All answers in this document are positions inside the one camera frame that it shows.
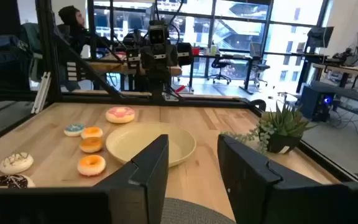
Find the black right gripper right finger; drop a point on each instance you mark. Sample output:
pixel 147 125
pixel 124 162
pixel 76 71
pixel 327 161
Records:
pixel 259 193

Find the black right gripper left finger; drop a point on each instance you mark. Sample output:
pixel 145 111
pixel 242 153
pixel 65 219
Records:
pixel 135 193

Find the pink frosted donut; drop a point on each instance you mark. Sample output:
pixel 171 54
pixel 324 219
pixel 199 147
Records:
pixel 120 114

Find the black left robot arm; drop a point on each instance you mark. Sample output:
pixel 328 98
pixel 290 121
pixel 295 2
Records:
pixel 158 62

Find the cream round plate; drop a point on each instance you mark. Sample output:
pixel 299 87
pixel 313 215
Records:
pixel 129 140

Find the bright orange glazed donut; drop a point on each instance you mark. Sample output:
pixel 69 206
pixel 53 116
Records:
pixel 87 168

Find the succulent plant in black pot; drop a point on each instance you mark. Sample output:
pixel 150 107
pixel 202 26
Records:
pixel 283 143

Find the grey woven round placemat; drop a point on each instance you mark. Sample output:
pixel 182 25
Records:
pixel 191 213

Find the amber glazed donut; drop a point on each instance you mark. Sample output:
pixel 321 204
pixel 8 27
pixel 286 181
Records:
pixel 91 145

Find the small orange glazed donut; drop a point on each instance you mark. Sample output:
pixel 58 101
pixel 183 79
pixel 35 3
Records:
pixel 91 133

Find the small blue frosted donut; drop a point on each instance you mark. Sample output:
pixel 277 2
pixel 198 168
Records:
pixel 73 130

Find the black computer tower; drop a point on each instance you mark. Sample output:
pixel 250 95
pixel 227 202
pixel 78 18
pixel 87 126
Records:
pixel 312 102

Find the black standing desk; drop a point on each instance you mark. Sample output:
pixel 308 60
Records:
pixel 248 77

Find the white donut with dark drizzle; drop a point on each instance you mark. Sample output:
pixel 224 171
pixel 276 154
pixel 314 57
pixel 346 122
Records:
pixel 15 163

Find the grey office chair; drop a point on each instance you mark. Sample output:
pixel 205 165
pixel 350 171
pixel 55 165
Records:
pixel 258 67

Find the wooden table behind rig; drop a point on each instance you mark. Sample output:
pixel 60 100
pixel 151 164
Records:
pixel 110 66

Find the chocolate donut with white drizzle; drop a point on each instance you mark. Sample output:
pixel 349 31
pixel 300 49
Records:
pixel 5 182

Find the black office chair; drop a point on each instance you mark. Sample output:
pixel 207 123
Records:
pixel 219 63

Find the white profile bars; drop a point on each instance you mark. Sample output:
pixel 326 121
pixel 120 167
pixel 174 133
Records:
pixel 41 93

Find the pale green bottle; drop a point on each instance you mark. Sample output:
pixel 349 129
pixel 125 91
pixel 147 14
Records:
pixel 213 50

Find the wooden office desk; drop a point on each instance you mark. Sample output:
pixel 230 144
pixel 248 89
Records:
pixel 346 69

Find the red desk object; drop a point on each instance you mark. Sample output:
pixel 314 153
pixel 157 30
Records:
pixel 195 51

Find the black desk device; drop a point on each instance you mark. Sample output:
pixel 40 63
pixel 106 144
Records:
pixel 342 57

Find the black computer monitor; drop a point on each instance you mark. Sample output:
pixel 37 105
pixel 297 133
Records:
pixel 320 36

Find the person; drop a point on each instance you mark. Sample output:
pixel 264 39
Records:
pixel 73 31

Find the dark blue cloth pile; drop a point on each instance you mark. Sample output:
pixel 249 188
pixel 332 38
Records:
pixel 2 62

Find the green jacket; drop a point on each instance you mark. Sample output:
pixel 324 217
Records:
pixel 30 37

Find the black metal rig frame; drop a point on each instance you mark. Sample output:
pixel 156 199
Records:
pixel 47 46

